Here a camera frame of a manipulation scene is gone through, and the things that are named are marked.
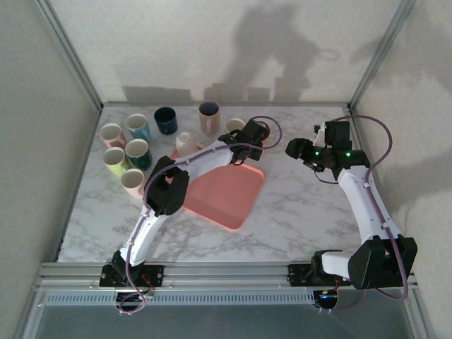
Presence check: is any cream mug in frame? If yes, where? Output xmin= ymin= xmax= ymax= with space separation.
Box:
xmin=225 ymin=118 xmax=247 ymax=136

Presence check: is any dark blue mug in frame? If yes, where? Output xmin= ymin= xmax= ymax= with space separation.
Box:
xmin=153 ymin=107 xmax=179 ymax=135

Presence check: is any dark green mug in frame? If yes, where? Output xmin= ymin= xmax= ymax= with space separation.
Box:
xmin=125 ymin=138 xmax=154 ymax=170

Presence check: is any light blue mug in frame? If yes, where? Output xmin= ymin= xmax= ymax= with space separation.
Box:
xmin=125 ymin=112 xmax=152 ymax=141

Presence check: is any beige pink mug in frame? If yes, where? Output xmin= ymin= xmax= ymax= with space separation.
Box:
xmin=119 ymin=168 xmax=146 ymax=198

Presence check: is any yellow-green mug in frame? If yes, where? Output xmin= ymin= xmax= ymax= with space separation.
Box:
xmin=101 ymin=146 xmax=132 ymax=177

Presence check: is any pink faceted mug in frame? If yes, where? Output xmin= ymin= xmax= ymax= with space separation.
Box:
xmin=99 ymin=122 xmax=128 ymax=149

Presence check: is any small white mug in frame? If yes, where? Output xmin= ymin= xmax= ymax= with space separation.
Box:
xmin=175 ymin=131 xmax=198 ymax=156

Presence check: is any pink plastic tray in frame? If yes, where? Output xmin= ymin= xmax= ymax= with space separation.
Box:
xmin=169 ymin=148 xmax=266 ymax=232

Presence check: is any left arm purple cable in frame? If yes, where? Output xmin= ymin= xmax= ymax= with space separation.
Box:
xmin=118 ymin=115 xmax=283 ymax=315

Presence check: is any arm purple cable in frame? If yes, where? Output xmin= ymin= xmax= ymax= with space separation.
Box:
xmin=118 ymin=115 xmax=283 ymax=315
xmin=317 ymin=114 xmax=412 ymax=314

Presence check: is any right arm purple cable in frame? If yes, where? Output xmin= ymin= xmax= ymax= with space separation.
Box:
xmin=317 ymin=114 xmax=412 ymax=314

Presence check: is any aluminium frame post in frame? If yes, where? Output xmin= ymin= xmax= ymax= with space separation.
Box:
xmin=33 ymin=0 xmax=105 ymax=111
xmin=347 ymin=0 xmax=420 ymax=111

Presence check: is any aluminium table edge rail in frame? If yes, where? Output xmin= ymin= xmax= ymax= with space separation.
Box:
xmin=100 ymin=101 xmax=352 ymax=108

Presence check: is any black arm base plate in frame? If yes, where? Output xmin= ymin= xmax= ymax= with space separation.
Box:
xmin=99 ymin=264 xmax=165 ymax=287
xmin=287 ymin=263 xmax=352 ymax=287

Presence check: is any aluminium mounting rail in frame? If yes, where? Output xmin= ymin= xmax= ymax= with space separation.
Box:
xmin=35 ymin=260 xmax=420 ymax=292

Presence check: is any slotted grey cable duct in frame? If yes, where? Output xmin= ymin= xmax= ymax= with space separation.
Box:
xmin=41 ymin=291 xmax=317 ymax=307

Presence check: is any aluminium frame leg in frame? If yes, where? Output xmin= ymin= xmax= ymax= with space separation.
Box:
xmin=400 ymin=287 xmax=437 ymax=339
xmin=13 ymin=287 xmax=45 ymax=339

